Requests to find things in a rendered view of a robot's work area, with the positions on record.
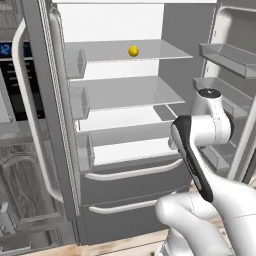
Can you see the grey fridge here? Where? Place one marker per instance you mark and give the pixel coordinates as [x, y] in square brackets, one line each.
[186, 30]

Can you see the white fridge crisper drawer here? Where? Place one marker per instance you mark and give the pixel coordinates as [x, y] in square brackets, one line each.
[130, 150]

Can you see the glass fridge shelf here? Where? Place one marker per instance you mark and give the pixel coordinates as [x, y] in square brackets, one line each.
[126, 91]
[110, 50]

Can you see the clear fridge door bin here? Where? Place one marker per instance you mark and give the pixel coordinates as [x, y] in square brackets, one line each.
[216, 158]
[85, 151]
[233, 100]
[76, 63]
[230, 58]
[81, 103]

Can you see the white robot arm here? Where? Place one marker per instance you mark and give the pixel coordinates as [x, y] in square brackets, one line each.
[240, 213]

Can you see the grey left fridge door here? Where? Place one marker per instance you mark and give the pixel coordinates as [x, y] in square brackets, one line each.
[40, 110]

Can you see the black wall oven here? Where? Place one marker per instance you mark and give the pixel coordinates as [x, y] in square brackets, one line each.
[16, 83]

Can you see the grey fridge door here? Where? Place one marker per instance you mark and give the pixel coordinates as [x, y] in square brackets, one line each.
[40, 110]
[238, 26]

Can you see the grey right fridge door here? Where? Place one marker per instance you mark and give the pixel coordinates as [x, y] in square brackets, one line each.
[238, 26]

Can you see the yellow lemon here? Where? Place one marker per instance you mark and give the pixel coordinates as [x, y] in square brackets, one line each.
[133, 51]

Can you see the grey fridge drawer front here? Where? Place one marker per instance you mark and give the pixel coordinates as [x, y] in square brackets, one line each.
[126, 225]
[133, 186]

